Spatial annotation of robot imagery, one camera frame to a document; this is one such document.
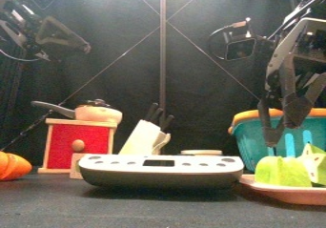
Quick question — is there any red wooden box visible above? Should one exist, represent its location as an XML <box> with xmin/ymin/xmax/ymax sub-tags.
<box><xmin>37</xmin><ymin>117</ymin><xmax>119</xmax><ymax>175</ymax></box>

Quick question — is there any green toy star fruit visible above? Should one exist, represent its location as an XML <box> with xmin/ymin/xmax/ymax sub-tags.
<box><xmin>296</xmin><ymin>143</ymin><xmax>326</xmax><ymax>187</ymax></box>

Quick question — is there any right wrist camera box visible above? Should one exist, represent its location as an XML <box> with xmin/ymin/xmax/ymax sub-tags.
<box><xmin>223</xmin><ymin>17</ymin><xmax>259</xmax><ymax>62</ymax></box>

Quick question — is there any green toy lime half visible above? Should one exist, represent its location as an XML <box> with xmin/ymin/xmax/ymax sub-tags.
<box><xmin>254</xmin><ymin>155</ymin><xmax>313</xmax><ymax>188</ymax></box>

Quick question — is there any metal frame pole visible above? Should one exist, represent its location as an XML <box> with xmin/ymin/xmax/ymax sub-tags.
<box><xmin>158</xmin><ymin>0</ymin><xmax>168</xmax><ymax>112</ymax></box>

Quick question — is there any white tablet device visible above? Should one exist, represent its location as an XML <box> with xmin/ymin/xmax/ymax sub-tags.
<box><xmin>77</xmin><ymin>154</ymin><xmax>246</xmax><ymax>189</ymax></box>

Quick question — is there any teal basket orange rim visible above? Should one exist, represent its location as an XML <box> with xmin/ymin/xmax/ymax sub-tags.
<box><xmin>227</xmin><ymin>108</ymin><xmax>326</xmax><ymax>173</ymax></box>

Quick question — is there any pink cutting board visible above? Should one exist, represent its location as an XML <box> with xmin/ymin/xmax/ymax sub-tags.
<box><xmin>238</xmin><ymin>174</ymin><xmax>326</xmax><ymax>206</ymax></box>

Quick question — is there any white toy knife block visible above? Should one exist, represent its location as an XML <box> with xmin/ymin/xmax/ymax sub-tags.
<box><xmin>119</xmin><ymin>119</ymin><xmax>172</xmax><ymax>156</ymax></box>

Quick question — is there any black knife handle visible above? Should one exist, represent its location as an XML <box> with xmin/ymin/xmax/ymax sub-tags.
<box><xmin>144</xmin><ymin>102</ymin><xmax>159</xmax><ymax>122</ymax></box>
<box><xmin>150</xmin><ymin>107</ymin><xmax>166</xmax><ymax>125</ymax></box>
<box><xmin>159</xmin><ymin>114</ymin><xmax>176</xmax><ymax>134</ymax></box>

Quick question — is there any orange toy carrot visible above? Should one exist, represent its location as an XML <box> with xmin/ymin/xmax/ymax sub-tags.
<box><xmin>0</xmin><ymin>151</ymin><xmax>33</xmax><ymax>182</ymax></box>

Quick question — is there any white pan grey handle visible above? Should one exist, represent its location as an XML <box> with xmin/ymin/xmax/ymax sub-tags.
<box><xmin>31</xmin><ymin>100</ymin><xmax>123</xmax><ymax>125</ymax></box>

